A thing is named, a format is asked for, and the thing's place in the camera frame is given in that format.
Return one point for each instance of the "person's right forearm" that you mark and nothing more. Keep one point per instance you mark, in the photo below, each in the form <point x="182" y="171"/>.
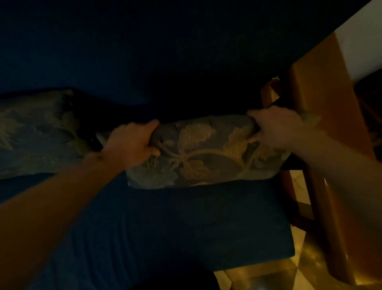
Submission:
<point x="343" y="176"/>

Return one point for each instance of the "person's left forearm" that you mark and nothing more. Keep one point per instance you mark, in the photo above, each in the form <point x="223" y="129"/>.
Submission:
<point x="50" y="215"/>

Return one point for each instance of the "person's left thumb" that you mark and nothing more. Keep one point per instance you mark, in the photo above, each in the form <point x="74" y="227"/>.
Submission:
<point x="150" y="151"/>

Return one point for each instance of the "person's right hand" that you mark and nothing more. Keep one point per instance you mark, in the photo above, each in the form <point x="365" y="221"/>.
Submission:
<point x="279" y="127"/>

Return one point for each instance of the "dark blue sofa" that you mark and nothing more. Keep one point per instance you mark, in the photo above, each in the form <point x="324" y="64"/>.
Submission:
<point x="143" y="89"/>

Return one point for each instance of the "person's left hand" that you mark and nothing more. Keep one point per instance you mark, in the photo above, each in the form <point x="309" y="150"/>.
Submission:
<point x="128" y="146"/>

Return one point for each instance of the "person's right thumb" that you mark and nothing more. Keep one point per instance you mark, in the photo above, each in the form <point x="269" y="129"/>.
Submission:
<point x="256" y="136"/>

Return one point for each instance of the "floral patterned cushion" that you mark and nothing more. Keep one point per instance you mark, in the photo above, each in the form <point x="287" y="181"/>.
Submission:
<point x="206" y="152"/>
<point x="35" y="134"/>

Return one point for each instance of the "wooden sofa armrest frame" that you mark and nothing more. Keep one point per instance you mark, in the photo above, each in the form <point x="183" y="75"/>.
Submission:
<point x="331" y="143"/>

